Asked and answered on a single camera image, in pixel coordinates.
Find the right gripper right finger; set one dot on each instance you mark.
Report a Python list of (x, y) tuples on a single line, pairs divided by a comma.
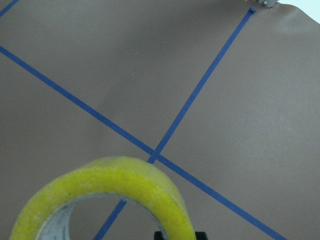
[(200, 235)]

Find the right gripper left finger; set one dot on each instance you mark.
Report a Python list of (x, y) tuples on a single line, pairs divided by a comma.
[(159, 235)]

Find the yellow tape roll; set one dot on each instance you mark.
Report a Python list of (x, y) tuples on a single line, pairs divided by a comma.
[(46, 215)]

